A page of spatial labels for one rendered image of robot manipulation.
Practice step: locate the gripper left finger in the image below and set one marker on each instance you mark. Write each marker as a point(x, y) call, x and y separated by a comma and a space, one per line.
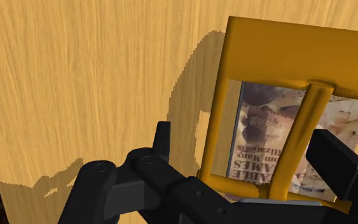
point(141, 180)

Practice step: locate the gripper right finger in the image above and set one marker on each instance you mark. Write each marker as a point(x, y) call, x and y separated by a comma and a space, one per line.
point(340, 164)

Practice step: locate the book with brown cover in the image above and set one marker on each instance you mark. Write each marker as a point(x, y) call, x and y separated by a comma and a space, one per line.
point(259, 136)

